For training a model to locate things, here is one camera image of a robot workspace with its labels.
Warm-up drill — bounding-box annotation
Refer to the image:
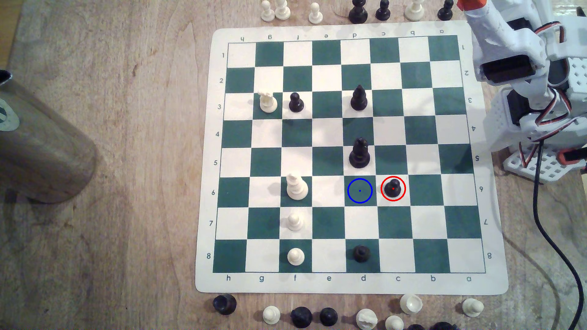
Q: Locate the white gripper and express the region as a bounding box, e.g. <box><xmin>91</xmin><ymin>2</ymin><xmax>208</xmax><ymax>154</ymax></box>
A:
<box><xmin>457</xmin><ymin>0</ymin><xmax>549</xmax><ymax>86</ymax></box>

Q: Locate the white rook chess piece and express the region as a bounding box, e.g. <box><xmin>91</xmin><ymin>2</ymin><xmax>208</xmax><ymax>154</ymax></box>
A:
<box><xmin>405</xmin><ymin>0</ymin><xmax>425</xmax><ymax>21</ymax></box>
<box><xmin>400</xmin><ymin>294</ymin><xmax>423</xmax><ymax>315</ymax></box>

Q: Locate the tall black queen piece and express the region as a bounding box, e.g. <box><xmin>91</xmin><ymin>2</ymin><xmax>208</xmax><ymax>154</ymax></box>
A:
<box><xmin>349</xmin><ymin>0</ymin><xmax>368</xmax><ymax>24</ymax></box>

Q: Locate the black bishop chess piece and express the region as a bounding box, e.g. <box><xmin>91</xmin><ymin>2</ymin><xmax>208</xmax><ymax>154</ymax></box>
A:
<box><xmin>350</xmin><ymin>85</ymin><xmax>368</xmax><ymax>112</ymax></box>

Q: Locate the tall white king piece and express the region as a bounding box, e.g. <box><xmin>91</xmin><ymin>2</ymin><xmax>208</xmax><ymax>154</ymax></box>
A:
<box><xmin>286</xmin><ymin>172</ymin><xmax>309</xmax><ymax>201</ymax></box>

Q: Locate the white knight chess piece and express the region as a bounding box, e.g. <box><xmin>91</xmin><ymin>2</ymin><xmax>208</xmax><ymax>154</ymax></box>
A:
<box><xmin>356</xmin><ymin>309</ymin><xmax>378</xmax><ymax>330</ymax></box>

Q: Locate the black knight chess piece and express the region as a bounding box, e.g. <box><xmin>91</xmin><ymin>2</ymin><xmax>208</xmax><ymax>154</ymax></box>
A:
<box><xmin>291</xmin><ymin>306</ymin><xmax>313</xmax><ymax>329</ymax></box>

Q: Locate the black rook chess piece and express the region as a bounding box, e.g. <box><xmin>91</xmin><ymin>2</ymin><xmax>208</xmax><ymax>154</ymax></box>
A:
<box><xmin>213</xmin><ymin>294</ymin><xmax>238</xmax><ymax>315</ymax></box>

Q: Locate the orange black clamp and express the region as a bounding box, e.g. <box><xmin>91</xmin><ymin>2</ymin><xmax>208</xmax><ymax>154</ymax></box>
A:
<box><xmin>557</xmin><ymin>148</ymin><xmax>587</xmax><ymax>174</ymax></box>

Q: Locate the white rook on g3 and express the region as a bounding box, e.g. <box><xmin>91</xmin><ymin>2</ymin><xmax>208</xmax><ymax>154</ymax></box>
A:
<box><xmin>259</xmin><ymin>90</ymin><xmax>279</xmax><ymax>114</ymax></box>

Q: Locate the green white chessboard mat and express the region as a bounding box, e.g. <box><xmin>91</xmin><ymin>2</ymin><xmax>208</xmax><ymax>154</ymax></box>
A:
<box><xmin>195</xmin><ymin>20</ymin><xmax>510</xmax><ymax>295</ymax></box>

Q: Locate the red black servo wire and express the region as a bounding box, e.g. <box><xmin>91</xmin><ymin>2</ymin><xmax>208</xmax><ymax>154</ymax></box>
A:
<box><xmin>518</xmin><ymin>137</ymin><xmax>540</xmax><ymax>168</ymax></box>

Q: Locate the white perforated base plate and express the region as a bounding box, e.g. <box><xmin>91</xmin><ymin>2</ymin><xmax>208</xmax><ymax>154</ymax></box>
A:
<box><xmin>502</xmin><ymin>144</ymin><xmax>587</xmax><ymax>184</ymax></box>

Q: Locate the black camera cable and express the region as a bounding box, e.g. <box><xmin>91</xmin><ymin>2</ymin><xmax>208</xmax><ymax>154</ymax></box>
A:
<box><xmin>533</xmin><ymin>137</ymin><xmax>587</xmax><ymax>299</ymax></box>

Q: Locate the brown wooden cylinder post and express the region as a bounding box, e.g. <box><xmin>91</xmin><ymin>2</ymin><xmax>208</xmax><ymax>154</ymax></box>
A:
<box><xmin>0</xmin><ymin>69</ymin><xmax>99</xmax><ymax>204</ymax></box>

